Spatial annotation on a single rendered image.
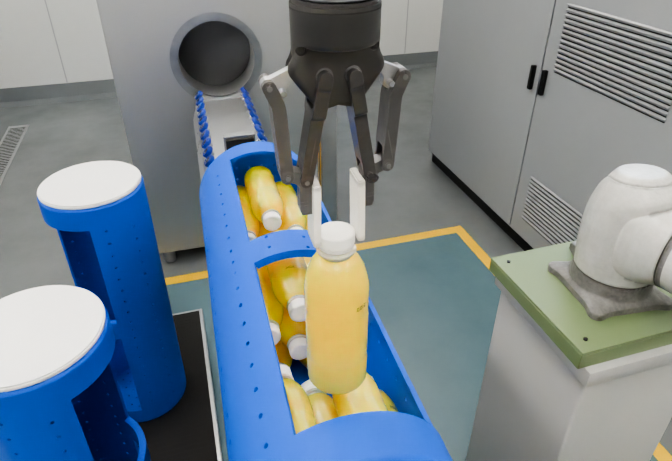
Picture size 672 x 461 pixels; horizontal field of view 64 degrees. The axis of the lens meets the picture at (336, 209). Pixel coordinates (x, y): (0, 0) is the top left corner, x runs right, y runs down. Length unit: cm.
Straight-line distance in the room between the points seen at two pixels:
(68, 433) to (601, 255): 107
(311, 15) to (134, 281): 137
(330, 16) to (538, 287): 90
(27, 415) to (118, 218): 63
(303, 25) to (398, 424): 46
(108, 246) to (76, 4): 413
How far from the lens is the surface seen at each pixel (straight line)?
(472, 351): 251
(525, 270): 126
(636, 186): 110
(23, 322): 122
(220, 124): 225
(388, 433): 67
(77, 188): 166
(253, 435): 72
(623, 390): 127
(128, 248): 165
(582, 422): 127
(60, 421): 117
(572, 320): 116
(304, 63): 45
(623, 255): 112
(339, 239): 53
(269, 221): 112
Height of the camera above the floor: 177
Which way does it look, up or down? 32 degrees down
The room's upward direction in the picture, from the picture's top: straight up
